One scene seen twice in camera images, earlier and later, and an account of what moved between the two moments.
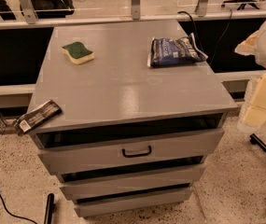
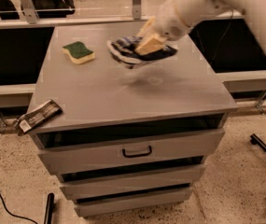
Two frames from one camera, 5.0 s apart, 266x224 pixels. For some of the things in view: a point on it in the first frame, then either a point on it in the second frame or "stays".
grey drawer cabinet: (143, 106) stays
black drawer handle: (137, 155) stays
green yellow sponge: (77, 52) stays
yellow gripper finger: (247, 46) -> (175, 23)
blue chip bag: (177, 51) -> (123, 50)
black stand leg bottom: (49, 209) stays
